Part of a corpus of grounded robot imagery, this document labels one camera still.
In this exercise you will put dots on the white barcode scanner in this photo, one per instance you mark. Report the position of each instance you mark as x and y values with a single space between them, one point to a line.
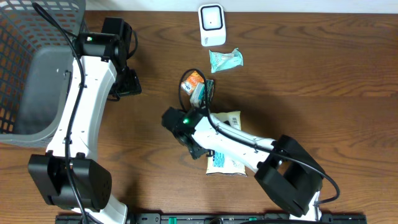
212 25

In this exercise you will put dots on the light teal small box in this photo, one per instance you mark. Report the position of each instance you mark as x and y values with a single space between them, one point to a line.
196 98

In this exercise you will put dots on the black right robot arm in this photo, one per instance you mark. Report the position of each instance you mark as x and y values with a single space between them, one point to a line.
287 173

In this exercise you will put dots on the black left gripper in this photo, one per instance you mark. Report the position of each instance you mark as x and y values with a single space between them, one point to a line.
128 83

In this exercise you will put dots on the orange small snack box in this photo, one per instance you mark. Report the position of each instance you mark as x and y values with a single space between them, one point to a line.
191 82

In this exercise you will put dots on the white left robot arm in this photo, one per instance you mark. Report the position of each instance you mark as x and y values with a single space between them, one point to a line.
68 174

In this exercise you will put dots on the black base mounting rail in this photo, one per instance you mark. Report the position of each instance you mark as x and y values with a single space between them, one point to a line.
155 218

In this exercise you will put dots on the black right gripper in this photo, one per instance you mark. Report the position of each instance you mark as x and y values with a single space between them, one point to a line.
194 153

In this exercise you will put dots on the teal snack packet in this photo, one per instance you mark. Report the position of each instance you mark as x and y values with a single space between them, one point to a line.
220 61

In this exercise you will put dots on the grey plastic mesh basket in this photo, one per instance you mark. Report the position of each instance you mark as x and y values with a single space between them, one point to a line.
36 68

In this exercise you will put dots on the colourful snack chip bag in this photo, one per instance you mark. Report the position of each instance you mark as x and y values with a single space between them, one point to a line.
219 163

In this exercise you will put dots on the dark green small box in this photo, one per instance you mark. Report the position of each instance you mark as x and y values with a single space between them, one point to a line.
210 89

